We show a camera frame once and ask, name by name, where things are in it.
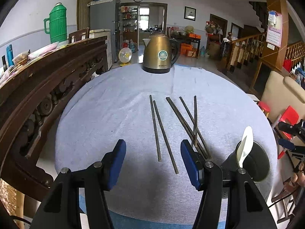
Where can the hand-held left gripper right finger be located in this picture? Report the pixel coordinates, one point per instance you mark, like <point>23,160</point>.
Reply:
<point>188,164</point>

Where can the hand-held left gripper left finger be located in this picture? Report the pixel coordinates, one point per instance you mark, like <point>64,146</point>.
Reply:
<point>118,162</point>

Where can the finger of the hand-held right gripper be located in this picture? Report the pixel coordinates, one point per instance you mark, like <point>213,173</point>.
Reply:
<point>289,145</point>
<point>289,127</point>

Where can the dark metal utensil holder cup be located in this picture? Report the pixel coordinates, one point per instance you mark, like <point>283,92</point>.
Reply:
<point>258,164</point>

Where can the person's right hand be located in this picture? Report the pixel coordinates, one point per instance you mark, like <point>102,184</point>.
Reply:
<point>299,178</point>

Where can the red plastic chair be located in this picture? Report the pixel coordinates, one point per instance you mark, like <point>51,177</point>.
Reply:
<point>289,115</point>

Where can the small red round stool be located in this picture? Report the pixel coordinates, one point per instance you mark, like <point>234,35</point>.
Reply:
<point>265,107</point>

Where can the beige armchair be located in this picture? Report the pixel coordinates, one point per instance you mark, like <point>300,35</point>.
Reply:
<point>276,93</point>

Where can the white plastic spoon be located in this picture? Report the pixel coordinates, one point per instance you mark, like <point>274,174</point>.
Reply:
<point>246,143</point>

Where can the small white stool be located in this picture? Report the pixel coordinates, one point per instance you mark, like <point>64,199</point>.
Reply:
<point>253,97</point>

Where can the blue tablecloth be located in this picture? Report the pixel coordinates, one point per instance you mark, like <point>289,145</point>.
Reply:
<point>154,225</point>

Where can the wooden stair railing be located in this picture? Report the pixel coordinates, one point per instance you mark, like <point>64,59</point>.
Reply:
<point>245,50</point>

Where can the carved wooden sideboard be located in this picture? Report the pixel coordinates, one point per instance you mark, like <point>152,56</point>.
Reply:
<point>47,83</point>

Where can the round yellow fan heater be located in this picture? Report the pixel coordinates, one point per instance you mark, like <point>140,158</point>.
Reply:
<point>125,55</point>

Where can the clear water jug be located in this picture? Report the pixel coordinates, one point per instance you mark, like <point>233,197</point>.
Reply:
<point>202,52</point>

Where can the gold electric kettle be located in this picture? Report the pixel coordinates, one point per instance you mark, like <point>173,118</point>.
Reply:
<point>157,54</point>

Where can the orange cardboard box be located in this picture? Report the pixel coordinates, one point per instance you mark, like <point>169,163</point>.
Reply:
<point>188,50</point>

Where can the gold patterned floor mat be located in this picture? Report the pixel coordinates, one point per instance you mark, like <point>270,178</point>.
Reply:
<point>8,200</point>

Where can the blue water jug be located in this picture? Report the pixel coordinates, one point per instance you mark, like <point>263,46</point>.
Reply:
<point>133,46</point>

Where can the dark wooden dining table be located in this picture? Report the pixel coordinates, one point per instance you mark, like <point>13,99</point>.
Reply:
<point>190,39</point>

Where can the white chest freezer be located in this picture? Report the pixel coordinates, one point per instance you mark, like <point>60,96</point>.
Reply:
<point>104,34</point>

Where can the wooden chair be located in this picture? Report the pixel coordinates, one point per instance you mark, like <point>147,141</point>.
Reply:
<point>78,35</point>

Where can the white plate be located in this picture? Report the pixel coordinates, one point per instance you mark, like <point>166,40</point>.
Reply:
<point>43,50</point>

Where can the kitchen shelf with bottles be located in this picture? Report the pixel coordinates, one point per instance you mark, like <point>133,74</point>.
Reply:
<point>128,21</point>

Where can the grey refrigerator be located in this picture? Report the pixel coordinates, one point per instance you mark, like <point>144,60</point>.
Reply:
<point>102,16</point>

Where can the green thermos flask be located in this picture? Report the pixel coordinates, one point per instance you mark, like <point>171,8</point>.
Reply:
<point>58,23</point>

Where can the blue drink bottle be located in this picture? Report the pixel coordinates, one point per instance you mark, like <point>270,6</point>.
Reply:
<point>10,56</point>

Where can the brown window blind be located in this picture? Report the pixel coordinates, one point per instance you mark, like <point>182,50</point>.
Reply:
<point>87,4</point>

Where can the pink wall calendar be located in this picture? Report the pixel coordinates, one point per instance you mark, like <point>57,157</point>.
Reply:
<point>273,35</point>

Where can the framed wall picture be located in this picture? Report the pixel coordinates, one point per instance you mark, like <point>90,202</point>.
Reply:
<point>190,13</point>

